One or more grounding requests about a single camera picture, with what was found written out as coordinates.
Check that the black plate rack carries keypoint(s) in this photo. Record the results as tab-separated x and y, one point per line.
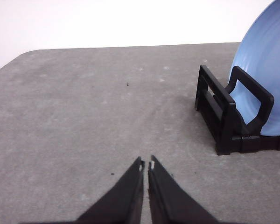
224	129

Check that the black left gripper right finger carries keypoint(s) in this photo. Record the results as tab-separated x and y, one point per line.
170	202

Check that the blue plate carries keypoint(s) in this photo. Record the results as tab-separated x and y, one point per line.
258	56

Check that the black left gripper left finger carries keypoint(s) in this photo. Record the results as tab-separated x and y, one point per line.
122	204

